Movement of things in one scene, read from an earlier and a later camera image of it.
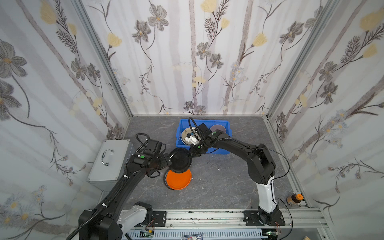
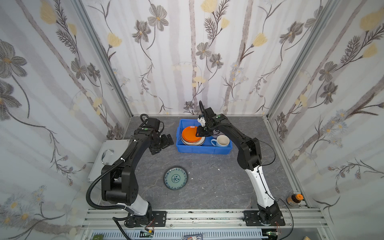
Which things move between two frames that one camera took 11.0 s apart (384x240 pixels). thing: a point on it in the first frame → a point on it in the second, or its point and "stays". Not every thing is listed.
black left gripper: [165, 161] → [165, 141]
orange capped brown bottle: [295, 199] stays
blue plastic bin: [184, 123] stays
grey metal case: [109, 167] stays
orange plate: [177, 181] → [189, 134]
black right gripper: [197, 149] → [205, 129]
